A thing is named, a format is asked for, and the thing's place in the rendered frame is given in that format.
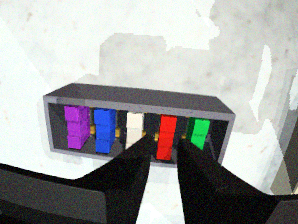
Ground red fuse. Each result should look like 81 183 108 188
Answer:
157 113 177 160

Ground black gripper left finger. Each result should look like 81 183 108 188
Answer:
0 135 153 224

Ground green fuse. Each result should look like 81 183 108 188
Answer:
185 117 209 149

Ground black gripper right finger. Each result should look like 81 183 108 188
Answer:
177 139 298 224

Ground white fuse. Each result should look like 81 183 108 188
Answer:
125 111 144 148

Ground grey fuse block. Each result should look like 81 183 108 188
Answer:
43 83 237 169

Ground beige shallow tray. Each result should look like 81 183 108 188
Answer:
270 117 298 196

